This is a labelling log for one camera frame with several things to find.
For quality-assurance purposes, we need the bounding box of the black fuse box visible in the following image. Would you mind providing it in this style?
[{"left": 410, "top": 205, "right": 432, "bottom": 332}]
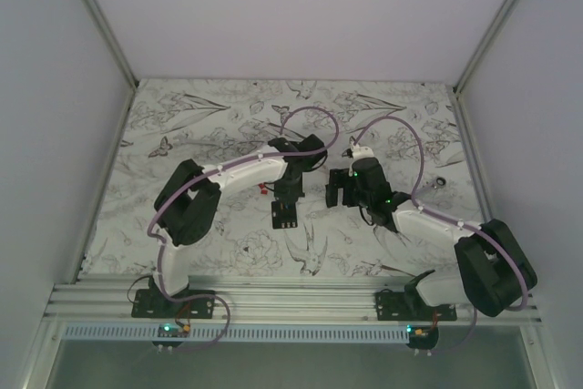
[{"left": 271, "top": 200, "right": 298, "bottom": 230}]

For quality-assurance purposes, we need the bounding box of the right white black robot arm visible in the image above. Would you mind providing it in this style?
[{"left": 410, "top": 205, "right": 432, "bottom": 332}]
[{"left": 325, "top": 158, "right": 537, "bottom": 321}]

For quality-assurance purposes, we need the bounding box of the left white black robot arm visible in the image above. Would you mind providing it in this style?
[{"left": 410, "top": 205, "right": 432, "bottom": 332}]
[{"left": 147, "top": 135, "right": 327, "bottom": 318}]

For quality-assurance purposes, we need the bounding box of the floral patterned mat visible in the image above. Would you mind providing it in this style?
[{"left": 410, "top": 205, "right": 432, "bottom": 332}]
[{"left": 81, "top": 79, "right": 482, "bottom": 277}]

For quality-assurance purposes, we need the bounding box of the silver ratchet wrench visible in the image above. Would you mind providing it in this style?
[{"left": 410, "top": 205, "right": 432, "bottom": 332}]
[{"left": 416, "top": 177, "right": 447, "bottom": 195}]

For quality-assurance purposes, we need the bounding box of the right controller board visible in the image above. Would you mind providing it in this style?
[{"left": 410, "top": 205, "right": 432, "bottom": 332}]
[{"left": 406, "top": 325, "right": 439, "bottom": 356}]

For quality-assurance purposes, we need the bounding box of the controller board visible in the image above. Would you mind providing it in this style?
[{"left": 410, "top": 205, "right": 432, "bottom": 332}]
[
  {"left": 152, "top": 322, "right": 189, "bottom": 353},
  {"left": 406, "top": 325, "right": 439, "bottom": 356}
]

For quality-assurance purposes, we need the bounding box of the left controller board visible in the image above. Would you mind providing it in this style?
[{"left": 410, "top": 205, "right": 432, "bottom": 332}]
[{"left": 152, "top": 322, "right": 189, "bottom": 353}]

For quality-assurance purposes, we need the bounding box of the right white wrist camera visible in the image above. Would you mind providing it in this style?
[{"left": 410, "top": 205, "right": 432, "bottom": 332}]
[{"left": 342, "top": 144, "right": 374, "bottom": 160}]

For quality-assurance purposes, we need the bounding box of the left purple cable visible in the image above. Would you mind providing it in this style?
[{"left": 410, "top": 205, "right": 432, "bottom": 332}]
[{"left": 148, "top": 106, "right": 342, "bottom": 353}]

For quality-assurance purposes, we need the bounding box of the purple cable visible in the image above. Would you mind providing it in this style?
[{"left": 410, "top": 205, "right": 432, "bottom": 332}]
[
  {"left": 148, "top": 106, "right": 342, "bottom": 353},
  {"left": 350, "top": 116, "right": 532, "bottom": 356}
]

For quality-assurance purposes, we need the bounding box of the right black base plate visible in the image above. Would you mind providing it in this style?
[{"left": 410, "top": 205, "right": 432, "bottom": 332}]
[{"left": 373, "top": 289, "right": 457, "bottom": 322}]

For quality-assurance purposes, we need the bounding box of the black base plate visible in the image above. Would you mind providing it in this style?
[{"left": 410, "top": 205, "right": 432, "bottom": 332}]
[
  {"left": 373, "top": 289, "right": 457, "bottom": 322},
  {"left": 130, "top": 276, "right": 215, "bottom": 320}
]

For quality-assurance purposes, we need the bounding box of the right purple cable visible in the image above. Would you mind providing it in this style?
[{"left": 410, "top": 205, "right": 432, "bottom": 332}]
[{"left": 350, "top": 116, "right": 532, "bottom": 356}]

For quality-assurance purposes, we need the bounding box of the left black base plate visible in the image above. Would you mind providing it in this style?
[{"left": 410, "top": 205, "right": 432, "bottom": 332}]
[{"left": 130, "top": 276, "right": 215, "bottom": 320}]

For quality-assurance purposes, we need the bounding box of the aluminium rail base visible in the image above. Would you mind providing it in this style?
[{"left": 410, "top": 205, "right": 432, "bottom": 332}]
[{"left": 43, "top": 275, "right": 543, "bottom": 327}]

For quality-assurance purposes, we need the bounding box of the white slotted cable duct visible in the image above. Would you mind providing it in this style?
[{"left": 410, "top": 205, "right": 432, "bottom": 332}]
[{"left": 63, "top": 322, "right": 408, "bottom": 344}]

